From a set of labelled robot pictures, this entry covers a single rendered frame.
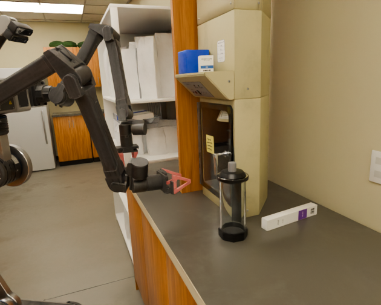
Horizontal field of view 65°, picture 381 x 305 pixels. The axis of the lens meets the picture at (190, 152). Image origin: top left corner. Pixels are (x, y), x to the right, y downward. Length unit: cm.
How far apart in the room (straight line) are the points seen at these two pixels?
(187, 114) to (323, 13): 69
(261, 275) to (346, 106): 72
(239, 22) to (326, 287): 85
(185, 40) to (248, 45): 39
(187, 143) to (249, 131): 40
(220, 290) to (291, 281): 20
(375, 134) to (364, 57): 27
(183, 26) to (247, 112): 52
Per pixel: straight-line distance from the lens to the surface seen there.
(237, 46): 112
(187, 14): 146
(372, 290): 97
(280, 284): 92
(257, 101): 116
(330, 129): 137
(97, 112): 99
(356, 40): 130
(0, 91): 111
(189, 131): 144
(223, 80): 108
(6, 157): 153
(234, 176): 99
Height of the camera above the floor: 148
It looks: 13 degrees down
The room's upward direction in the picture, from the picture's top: 2 degrees counter-clockwise
